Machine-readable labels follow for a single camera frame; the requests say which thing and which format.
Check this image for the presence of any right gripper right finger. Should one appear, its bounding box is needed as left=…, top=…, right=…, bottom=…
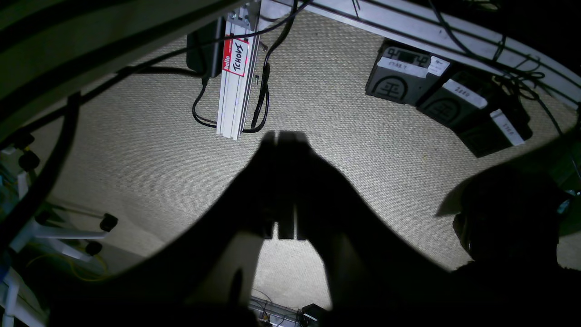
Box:
left=278, top=132, right=454, bottom=327

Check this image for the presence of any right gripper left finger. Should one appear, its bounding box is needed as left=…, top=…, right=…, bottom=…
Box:
left=136, top=132, right=276, bottom=327

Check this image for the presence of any white chair base with casters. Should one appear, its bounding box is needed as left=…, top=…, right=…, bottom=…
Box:
left=0, top=145, right=119, bottom=327

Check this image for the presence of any black power adapter box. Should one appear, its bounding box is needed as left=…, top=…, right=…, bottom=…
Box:
left=186, top=17, right=226, bottom=79

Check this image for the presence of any black cable on post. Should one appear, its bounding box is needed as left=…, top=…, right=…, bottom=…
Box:
left=192, top=0, right=314, bottom=134

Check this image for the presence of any aluminium extrusion post with label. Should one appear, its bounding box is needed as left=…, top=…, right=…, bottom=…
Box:
left=217, top=0, right=261, bottom=140

